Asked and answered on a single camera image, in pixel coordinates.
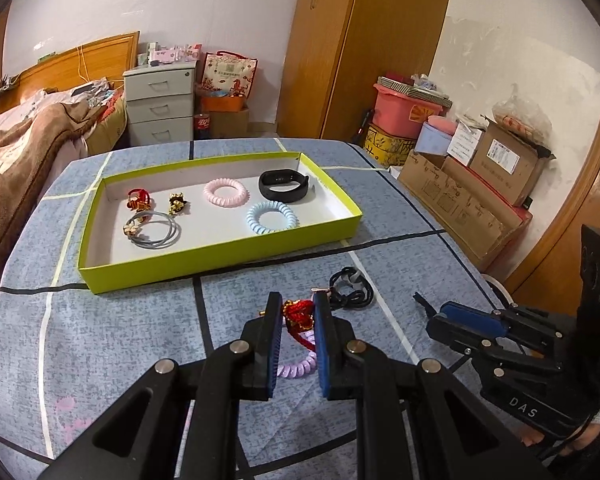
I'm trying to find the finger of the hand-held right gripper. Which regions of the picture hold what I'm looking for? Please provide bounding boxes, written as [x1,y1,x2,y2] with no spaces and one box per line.
[413,291,511,378]
[439,301,561,347]

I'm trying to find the green shallow cardboard box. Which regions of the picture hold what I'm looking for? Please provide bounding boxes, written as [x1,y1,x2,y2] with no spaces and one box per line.
[77,151,365,295]

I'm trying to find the labelled cardboard box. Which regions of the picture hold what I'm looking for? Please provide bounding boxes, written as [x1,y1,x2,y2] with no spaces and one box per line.
[467,115,556,206]

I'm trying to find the large open cardboard box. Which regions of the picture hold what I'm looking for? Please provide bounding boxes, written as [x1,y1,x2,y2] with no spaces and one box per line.
[397,150,533,273]

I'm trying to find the orange box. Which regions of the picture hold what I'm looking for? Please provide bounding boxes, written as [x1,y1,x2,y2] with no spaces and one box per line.
[200,95,246,112]

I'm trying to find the grey hair ties with flower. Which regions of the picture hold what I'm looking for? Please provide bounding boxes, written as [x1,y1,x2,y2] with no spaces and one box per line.
[124,211,182,250]

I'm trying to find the wooden door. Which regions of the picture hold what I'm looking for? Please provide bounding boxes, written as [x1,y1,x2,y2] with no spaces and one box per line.
[500,55,600,311]

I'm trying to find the light blue tin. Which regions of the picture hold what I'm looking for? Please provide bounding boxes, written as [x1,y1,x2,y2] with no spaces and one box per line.
[414,115,458,156]

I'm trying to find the blue spiral hair tie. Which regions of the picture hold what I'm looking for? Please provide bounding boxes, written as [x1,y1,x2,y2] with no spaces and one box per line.
[245,201,301,234]

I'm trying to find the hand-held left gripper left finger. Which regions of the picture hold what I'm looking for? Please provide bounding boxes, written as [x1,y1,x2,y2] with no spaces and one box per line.
[40,291,286,480]

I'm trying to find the large wooden wardrobe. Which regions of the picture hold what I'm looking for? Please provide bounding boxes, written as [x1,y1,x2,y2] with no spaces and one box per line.
[275,0,456,143]

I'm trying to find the pink spiral hair tie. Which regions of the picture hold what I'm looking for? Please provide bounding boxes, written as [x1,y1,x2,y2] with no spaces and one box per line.
[203,177,251,207]

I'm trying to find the black hair ties with bead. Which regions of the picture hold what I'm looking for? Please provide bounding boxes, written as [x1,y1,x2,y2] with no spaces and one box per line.
[328,266,376,311]

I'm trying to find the small brown cardboard box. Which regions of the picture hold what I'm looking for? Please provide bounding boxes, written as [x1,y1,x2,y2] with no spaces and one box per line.
[210,105,251,138]

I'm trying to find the clear plastic bag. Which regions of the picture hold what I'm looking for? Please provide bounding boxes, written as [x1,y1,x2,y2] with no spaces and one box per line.
[492,85,553,136]

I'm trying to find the red braided bracelet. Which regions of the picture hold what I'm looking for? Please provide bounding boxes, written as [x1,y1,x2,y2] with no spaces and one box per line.
[282,299,317,353]

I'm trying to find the bed with brown blanket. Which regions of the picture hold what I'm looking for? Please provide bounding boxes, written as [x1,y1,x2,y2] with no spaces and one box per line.
[0,77,126,306]

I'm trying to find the wooden headboard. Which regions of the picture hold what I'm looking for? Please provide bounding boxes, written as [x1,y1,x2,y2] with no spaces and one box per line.
[0,30,141,111]

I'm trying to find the pink storage bin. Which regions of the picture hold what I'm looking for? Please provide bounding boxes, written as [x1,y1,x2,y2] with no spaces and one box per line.
[371,82,453,138]

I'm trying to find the person's right hand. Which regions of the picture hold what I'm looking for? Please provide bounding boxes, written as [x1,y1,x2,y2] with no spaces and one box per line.
[521,417,600,461]

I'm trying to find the yellow patterned box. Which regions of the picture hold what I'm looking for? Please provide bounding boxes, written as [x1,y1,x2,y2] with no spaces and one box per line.
[362,122,416,166]

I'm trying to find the red gift bag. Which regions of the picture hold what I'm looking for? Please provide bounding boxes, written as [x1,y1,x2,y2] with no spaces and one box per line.
[200,51,258,101]

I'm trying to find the white carton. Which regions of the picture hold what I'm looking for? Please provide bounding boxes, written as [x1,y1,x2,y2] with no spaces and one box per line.
[447,119,488,166]

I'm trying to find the black wristband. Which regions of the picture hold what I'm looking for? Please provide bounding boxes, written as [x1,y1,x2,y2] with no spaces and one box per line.
[258,170,312,204]

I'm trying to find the grey drawer cabinet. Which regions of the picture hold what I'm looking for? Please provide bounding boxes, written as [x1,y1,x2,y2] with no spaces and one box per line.
[122,57,201,148]

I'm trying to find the red knotted cord bracelet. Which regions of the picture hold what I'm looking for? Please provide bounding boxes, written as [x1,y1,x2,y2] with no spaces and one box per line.
[126,187,153,212]

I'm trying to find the pink boxes on cabinet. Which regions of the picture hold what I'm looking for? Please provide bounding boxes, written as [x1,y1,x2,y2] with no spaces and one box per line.
[137,42,203,67]

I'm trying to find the striped tray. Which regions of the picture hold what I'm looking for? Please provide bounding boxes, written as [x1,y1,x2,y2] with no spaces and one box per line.
[377,75,453,108]

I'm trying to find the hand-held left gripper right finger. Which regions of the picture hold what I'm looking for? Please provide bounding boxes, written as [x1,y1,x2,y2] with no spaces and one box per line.
[312,291,551,480]

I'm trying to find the purple spiral hair tie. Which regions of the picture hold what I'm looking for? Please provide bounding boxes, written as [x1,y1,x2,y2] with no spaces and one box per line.
[276,330,318,380]

